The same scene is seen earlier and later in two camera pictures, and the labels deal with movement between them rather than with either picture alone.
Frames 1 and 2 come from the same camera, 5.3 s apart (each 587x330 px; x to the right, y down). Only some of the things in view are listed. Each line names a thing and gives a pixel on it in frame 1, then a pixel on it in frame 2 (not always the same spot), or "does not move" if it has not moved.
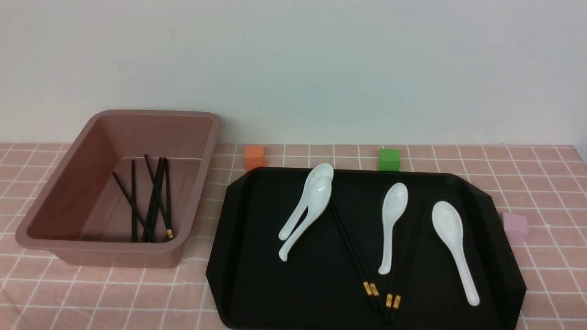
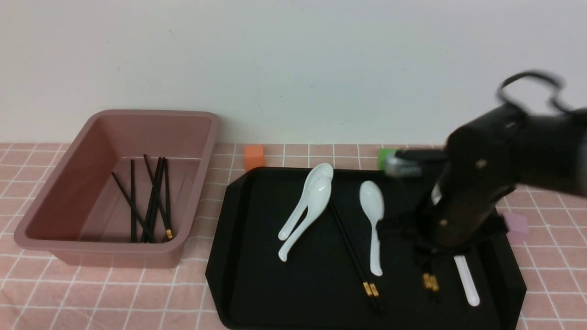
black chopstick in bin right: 169,233 does not move
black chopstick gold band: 397,291 to 434,283
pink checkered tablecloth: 546,182 does not move
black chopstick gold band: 366,287 does not move
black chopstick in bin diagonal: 126,195 does not move
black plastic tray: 308,248 does not move
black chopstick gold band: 401,263 to 427,281
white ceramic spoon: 327,170 does not move
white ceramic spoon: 395,200 to 372,204
